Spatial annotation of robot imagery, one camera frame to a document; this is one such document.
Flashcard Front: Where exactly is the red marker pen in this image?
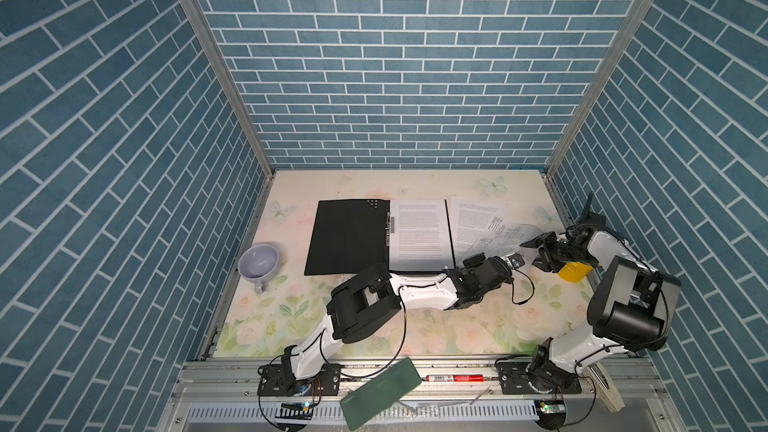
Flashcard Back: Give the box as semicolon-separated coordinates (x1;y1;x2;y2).
424;374;485;383

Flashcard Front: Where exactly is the technical drawing paper sheet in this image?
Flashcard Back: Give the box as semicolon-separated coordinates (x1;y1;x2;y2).
463;216;543;259

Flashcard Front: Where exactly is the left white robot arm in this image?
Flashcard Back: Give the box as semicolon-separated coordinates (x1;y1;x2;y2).
279;253;525;395

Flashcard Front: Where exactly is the grey ceramic mug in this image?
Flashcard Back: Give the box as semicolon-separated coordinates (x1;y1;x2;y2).
237;243;280;293

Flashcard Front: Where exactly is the left aluminium frame post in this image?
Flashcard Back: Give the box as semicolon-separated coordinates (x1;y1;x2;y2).
178;0;275;180

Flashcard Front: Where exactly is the aluminium corner frame post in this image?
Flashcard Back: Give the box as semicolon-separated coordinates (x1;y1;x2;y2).
544;0;654;180

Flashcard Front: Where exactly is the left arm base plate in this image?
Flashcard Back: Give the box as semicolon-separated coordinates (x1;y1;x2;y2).
258;363;340;398

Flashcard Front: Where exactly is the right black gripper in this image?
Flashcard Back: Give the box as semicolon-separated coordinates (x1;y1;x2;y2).
523;232;594;274

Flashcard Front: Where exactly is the beige stapler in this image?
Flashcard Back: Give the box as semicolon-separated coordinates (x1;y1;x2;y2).
585;363;626;413

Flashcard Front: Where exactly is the orange black file folder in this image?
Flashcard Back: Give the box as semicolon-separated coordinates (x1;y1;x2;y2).
304;197;458;277

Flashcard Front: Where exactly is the yellow pen cup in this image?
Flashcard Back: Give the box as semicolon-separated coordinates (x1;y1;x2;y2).
557;262;594;283

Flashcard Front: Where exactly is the green board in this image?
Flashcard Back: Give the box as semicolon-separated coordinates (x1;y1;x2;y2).
340;358;422;431

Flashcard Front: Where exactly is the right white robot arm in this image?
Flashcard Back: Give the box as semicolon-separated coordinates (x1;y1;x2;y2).
521;215;682;393

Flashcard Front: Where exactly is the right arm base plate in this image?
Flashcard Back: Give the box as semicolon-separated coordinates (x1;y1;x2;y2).
496;361;582;395

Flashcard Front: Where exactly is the aluminium front rail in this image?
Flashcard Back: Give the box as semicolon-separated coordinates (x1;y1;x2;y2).
171;355;669;407

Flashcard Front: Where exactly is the text printed paper sheet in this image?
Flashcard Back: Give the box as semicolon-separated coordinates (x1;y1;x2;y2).
388;199;455;273

